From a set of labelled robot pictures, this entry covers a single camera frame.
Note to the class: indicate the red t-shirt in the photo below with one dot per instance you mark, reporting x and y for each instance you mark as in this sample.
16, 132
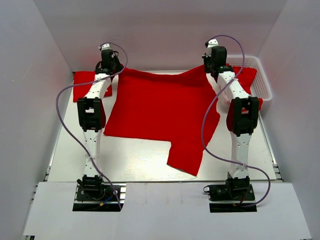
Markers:
81, 77
246, 79
174, 108

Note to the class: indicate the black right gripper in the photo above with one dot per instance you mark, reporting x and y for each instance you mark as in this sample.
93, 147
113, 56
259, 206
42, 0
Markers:
207, 57

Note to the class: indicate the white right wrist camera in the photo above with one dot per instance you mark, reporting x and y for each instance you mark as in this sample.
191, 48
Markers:
211, 43

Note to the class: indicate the red t-shirt in basket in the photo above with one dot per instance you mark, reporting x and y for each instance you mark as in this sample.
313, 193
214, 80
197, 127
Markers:
246, 79

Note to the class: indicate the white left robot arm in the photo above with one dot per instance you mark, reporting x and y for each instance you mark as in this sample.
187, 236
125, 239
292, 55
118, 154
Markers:
91, 113

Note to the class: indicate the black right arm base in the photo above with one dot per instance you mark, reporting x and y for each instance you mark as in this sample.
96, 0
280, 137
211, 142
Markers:
236, 195

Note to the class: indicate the white perforated plastic basket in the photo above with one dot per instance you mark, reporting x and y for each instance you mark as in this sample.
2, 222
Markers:
260, 87

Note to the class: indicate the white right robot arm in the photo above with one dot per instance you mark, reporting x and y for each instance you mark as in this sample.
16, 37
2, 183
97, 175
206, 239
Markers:
242, 116

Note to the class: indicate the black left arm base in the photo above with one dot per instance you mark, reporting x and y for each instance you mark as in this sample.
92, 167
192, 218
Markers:
94, 195

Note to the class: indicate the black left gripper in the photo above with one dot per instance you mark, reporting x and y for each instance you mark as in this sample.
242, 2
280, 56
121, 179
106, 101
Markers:
116, 59

